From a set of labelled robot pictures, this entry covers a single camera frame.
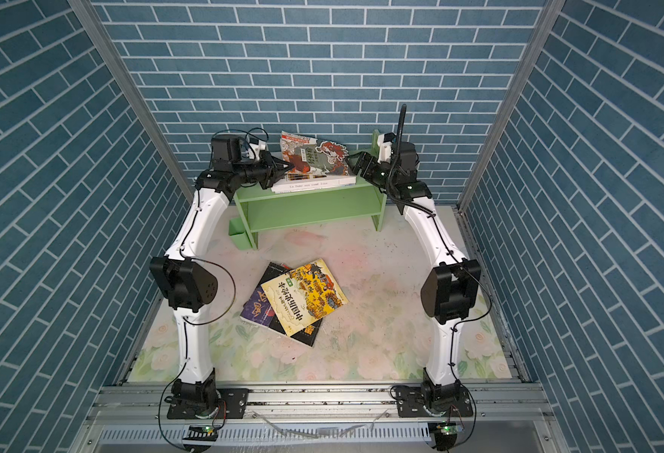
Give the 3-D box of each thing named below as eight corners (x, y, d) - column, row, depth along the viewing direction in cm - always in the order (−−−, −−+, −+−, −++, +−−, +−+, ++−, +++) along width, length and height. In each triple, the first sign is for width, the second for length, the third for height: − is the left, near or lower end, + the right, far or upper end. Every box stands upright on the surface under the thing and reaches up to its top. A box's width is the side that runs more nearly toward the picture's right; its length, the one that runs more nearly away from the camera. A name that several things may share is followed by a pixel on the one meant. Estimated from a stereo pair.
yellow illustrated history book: (287, 339, 86) (284, 332, 81) (265, 294, 96) (260, 285, 91) (347, 303, 94) (348, 294, 89) (321, 265, 104) (320, 255, 99)
